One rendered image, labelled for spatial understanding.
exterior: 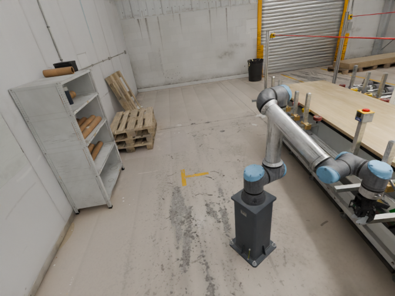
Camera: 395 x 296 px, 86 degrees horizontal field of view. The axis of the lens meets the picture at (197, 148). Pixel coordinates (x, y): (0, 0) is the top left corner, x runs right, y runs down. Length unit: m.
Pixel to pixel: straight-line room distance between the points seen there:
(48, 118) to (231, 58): 7.30
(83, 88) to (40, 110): 0.89
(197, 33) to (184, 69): 1.30
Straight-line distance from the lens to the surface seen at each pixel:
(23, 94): 2.52
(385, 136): 2.27
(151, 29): 8.47
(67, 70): 2.86
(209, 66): 8.66
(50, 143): 2.62
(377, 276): 2.36
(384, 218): 1.50
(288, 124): 1.25
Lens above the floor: 1.81
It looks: 29 degrees down
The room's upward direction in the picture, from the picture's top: 7 degrees counter-clockwise
